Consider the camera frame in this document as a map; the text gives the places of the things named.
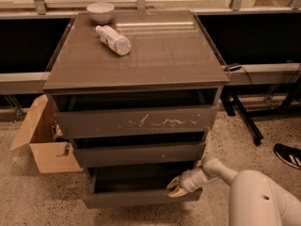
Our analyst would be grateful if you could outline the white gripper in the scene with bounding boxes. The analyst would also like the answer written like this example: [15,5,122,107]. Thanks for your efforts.
[166,167,217,198]

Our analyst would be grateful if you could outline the grey bottom drawer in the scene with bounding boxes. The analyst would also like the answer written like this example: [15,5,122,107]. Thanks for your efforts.
[83,161,202,208]

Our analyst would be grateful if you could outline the grey drawer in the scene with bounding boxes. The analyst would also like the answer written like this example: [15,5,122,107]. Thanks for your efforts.
[73,142,205,168]
[55,105,217,138]
[83,161,202,208]

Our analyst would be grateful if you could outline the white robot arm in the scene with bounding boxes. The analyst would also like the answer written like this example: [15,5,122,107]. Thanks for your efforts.
[166,155,301,226]

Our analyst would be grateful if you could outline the grey middle drawer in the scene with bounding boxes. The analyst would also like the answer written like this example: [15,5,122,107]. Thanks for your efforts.
[73,142,205,168]

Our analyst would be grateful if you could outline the dark grey drawer cabinet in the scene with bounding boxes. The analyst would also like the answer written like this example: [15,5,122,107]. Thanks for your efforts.
[42,9,230,209]

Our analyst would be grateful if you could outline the grey top drawer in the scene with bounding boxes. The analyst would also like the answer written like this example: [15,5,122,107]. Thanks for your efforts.
[55,105,217,138]

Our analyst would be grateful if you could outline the open cardboard box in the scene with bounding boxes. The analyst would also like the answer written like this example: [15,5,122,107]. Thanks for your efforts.
[10,95,83,173]

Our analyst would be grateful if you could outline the black wheeled stand leg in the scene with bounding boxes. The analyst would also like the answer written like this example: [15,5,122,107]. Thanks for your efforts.
[221,92,263,146]

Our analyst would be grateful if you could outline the black sneaker white stripes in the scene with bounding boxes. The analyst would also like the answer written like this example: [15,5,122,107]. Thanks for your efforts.
[274,143,301,170]

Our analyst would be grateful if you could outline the small black device on ledge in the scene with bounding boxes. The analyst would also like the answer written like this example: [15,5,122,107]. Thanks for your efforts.
[227,63,241,72]

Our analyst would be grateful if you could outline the clear plastic water bottle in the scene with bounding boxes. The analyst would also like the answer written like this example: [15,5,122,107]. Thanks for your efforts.
[95,25,131,56]

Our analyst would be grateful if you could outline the white ceramic bowl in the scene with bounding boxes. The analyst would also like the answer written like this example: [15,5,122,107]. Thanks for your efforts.
[87,2,115,24]

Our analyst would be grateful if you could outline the black cable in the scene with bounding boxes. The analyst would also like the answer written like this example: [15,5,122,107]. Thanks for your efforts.
[224,63,254,86]

